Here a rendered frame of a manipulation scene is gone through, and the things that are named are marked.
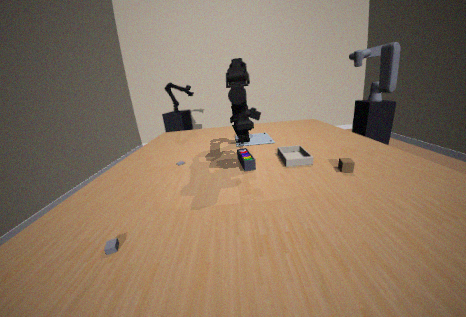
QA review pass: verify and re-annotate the small brown cube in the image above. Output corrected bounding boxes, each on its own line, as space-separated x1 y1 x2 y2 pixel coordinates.
338 158 355 173

